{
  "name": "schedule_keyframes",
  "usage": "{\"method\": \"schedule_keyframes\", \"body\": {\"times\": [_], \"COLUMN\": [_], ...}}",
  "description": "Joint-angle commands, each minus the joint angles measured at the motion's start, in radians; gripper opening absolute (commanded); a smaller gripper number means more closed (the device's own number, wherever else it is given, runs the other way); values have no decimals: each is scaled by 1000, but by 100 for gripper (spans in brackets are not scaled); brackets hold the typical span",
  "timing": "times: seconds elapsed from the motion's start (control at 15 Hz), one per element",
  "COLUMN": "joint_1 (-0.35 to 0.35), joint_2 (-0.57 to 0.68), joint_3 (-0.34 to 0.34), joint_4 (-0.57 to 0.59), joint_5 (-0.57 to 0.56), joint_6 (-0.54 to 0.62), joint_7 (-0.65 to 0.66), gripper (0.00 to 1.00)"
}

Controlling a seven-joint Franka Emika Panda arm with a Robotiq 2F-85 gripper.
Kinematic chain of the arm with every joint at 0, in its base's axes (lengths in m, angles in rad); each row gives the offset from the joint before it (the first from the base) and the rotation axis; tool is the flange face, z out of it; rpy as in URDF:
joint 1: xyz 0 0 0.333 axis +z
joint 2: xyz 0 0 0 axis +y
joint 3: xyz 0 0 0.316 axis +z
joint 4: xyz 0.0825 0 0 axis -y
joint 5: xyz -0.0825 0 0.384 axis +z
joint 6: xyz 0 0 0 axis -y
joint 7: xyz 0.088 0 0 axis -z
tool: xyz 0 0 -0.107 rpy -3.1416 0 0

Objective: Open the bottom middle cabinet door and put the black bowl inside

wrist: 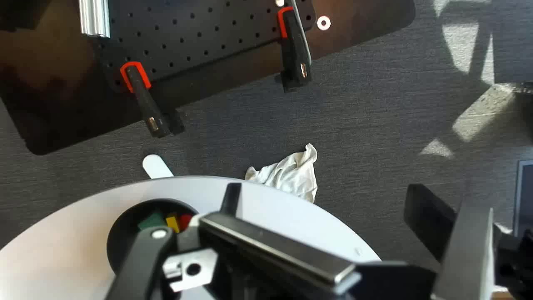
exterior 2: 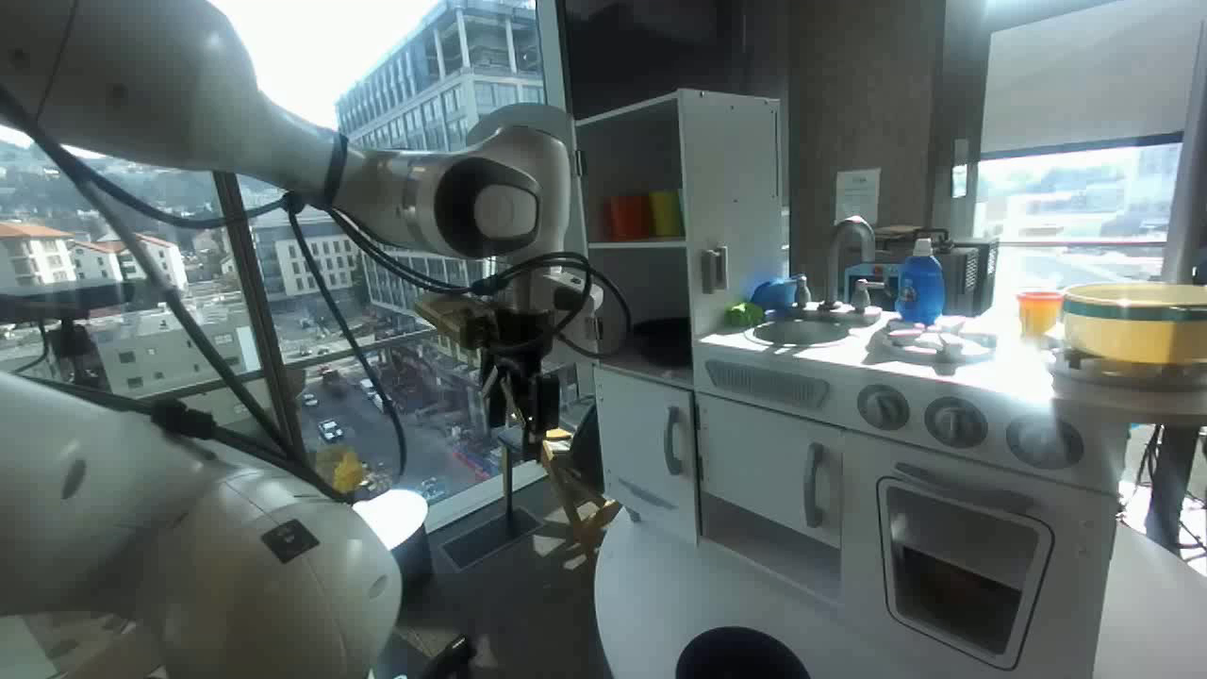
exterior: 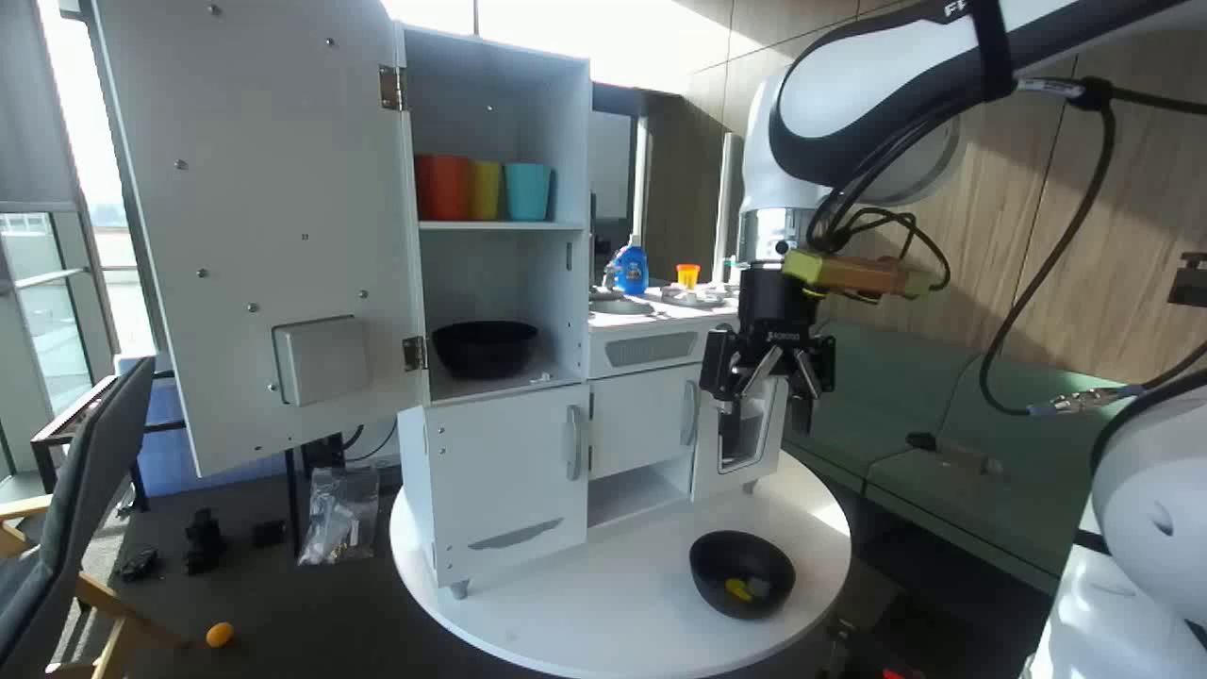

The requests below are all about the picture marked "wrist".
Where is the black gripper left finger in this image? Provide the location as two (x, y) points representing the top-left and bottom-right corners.
(105, 224), (180, 300)

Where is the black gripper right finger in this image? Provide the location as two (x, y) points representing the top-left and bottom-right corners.
(404, 182), (497, 300)

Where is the green toy piece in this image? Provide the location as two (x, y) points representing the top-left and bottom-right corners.
(137, 214), (169, 232)

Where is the yellow toy piece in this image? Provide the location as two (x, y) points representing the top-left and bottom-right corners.
(165, 216), (182, 236)

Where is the red toy piece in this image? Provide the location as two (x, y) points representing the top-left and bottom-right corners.
(177, 212), (195, 232)

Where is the round white table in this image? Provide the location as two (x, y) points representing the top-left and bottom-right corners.
(0, 174), (385, 300)

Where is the white rounded flat tab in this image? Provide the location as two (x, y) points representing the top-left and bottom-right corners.
(140, 154), (177, 181)

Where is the white crumpled cloth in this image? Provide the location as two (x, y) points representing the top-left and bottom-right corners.
(244, 142), (322, 206)

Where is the dark glossy table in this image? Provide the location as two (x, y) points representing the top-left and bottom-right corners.
(0, 0), (417, 157)

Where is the black perforated board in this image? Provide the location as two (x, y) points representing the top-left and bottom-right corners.
(90, 0), (319, 94)

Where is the aluminium extrusion bar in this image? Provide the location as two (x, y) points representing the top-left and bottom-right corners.
(77, 0), (114, 41)

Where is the black clamp orange handle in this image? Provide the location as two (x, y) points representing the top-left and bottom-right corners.
(275, 0), (315, 94)
(117, 59), (187, 141)

